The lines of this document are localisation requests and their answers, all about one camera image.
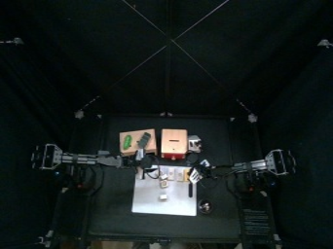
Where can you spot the black panel with white text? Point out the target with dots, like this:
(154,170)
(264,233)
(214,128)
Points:
(256,227)

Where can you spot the small metal bowl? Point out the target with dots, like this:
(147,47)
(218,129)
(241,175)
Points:
(201,209)

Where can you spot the white toy stand black pegs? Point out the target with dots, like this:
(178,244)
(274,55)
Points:
(194,144)

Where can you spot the wooden box with round holes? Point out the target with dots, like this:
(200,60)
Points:
(135,133)

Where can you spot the green and white toy block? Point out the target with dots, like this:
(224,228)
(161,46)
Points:
(127,141)

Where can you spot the white plastic cutting board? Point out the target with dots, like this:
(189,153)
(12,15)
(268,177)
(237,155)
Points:
(173,207)

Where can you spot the white sushi roll cube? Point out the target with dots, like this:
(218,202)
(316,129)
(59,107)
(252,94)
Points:
(165,184)
(163,196)

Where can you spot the dark grey toy block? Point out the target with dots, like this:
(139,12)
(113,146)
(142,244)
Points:
(143,139)

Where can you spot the yellow sushi piece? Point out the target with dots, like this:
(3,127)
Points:
(186,175)

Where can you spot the wooden box with red drawer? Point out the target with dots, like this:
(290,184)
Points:
(173,149)

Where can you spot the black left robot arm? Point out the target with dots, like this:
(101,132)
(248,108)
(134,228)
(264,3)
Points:
(78,159)

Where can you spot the vertical metal frame pole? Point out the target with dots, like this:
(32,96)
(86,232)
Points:
(166,64)

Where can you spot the metal frame bracket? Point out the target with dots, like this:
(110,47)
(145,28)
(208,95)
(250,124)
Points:
(16,41)
(79,113)
(324,42)
(252,117)

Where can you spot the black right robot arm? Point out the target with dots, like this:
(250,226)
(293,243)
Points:
(260,165)

